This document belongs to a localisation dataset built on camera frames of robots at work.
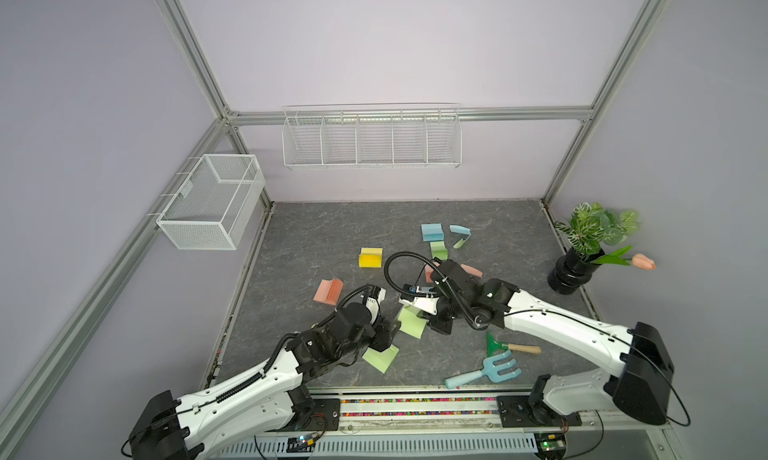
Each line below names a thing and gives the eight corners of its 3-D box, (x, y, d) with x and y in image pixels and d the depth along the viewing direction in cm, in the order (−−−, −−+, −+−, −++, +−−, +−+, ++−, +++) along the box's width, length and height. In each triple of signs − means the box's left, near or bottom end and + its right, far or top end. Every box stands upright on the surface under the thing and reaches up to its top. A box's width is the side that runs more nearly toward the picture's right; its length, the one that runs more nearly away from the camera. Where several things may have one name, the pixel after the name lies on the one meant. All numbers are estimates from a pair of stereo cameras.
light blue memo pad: (422, 240, 111) (422, 236, 110) (421, 227, 116) (421, 223, 114) (443, 240, 111) (444, 236, 110) (441, 227, 116) (442, 223, 114)
